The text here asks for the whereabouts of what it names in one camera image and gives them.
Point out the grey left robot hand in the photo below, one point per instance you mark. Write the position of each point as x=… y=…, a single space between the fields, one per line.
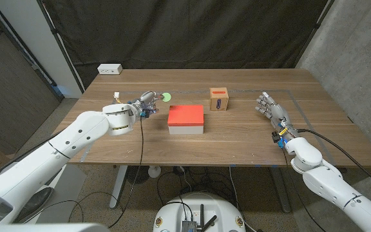
x=147 y=103

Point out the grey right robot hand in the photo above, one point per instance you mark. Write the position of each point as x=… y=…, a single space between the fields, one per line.
x=277 y=111

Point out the green round coin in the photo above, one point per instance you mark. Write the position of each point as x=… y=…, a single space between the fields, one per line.
x=166 y=97

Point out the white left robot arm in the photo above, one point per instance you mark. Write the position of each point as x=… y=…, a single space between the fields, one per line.
x=76 y=135

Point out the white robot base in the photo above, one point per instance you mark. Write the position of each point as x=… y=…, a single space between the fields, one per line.
x=172 y=209

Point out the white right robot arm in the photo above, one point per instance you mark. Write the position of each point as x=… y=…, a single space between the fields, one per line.
x=327 y=185

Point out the red box with white base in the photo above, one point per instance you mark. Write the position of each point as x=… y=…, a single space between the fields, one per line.
x=185 y=116

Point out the wooden box with coloured slots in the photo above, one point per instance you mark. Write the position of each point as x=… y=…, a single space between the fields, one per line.
x=219 y=98

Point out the white power strip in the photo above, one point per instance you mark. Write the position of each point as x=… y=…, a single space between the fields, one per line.
x=109 y=68

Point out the white round floor object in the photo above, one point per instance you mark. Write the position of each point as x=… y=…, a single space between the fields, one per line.
x=154 y=172

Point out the black round floor fan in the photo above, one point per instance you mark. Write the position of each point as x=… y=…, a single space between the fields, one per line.
x=137 y=175

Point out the black backdrop stand pole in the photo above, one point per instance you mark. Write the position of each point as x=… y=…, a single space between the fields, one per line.
x=317 y=25
x=55 y=32

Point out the grey table leg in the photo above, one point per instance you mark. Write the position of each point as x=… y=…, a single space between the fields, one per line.
x=280 y=190

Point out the black backdrop curtain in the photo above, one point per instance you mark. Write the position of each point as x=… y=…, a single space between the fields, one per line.
x=185 y=32

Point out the white table leg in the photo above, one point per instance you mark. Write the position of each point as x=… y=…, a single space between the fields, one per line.
x=118 y=187

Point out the white floor platform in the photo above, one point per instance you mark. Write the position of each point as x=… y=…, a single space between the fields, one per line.
x=72 y=183

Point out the dark leather shoe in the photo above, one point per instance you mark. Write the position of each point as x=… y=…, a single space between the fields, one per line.
x=37 y=203

